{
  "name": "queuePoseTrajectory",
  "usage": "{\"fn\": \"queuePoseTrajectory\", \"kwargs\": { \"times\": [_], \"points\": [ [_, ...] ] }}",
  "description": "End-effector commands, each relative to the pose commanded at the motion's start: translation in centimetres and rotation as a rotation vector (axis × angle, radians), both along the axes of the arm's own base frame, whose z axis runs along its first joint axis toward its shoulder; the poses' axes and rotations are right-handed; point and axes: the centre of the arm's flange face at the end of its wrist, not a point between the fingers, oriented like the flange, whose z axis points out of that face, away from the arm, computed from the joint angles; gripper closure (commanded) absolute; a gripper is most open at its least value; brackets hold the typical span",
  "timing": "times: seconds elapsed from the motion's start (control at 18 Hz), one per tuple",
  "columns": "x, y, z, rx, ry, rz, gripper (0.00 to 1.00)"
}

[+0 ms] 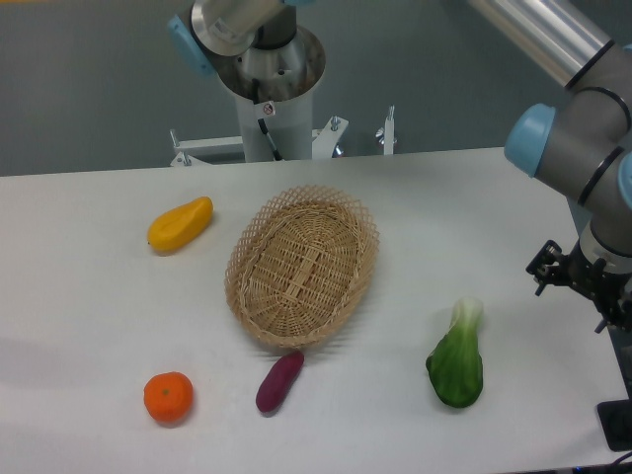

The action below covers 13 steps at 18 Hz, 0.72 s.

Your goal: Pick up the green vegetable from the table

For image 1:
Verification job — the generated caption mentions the green bok choy vegetable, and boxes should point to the green bok choy vegetable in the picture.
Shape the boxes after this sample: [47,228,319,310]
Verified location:
[426,296,484,409]

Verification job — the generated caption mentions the woven wicker basket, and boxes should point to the woven wicker basket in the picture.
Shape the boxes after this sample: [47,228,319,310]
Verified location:
[224,186,379,349]

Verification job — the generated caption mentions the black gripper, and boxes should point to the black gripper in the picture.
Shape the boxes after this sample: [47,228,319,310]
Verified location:
[525,240,631,334]

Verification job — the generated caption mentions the black device at table edge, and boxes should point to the black device at table edge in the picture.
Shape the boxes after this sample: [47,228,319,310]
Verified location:
[596,399,631,452]

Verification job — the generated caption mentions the orange tangerine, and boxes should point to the orange tangerine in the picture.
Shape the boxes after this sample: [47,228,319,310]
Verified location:
[143,371,194,425]

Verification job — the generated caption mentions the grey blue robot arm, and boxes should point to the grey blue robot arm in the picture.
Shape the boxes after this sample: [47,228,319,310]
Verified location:
[168,1,631,330]

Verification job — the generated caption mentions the yellow mango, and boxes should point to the yellow mango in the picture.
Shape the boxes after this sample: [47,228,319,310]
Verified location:
[147,197,213,253]

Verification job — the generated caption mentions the black cable on pedestal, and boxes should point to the black cable on pedestal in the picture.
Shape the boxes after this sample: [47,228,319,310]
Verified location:
[251,78,285,162]

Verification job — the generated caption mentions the white metal frame bracket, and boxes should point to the white metal frame bracket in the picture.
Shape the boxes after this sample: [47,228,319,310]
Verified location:
[169,105,399,168]

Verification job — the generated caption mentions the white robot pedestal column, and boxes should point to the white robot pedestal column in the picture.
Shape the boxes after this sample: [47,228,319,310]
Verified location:
[219,27,326,134]

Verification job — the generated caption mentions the purple sweet potato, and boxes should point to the purple sweet potato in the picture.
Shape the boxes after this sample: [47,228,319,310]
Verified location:
[255,351,304,414]

